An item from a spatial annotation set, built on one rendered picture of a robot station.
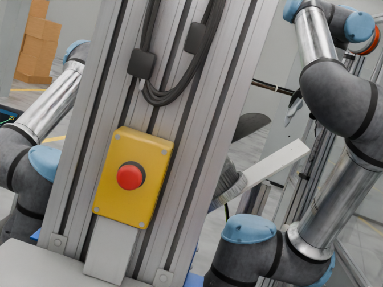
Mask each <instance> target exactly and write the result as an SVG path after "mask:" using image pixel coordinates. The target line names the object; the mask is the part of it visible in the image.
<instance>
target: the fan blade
mask: <svg viewBox="0 0 383 287"><path fill-rule="evenodd" d="M270 122H271V119H270V118H269V117H268V116H266V115H265V114H261V113H246V114H244V115H242V116H240V118H239V121H238V124H237V127H236V130H235V133H234V136H233V139H232V142H231V143H233V142H235V141H238V140H240V139H242V138H244V137H246V136H248V135H249V134H251V133H253V132H255V131H257V130H259V129H261V128H262V127H264V126H266V125H268V124H269V123H270Z"/></svg>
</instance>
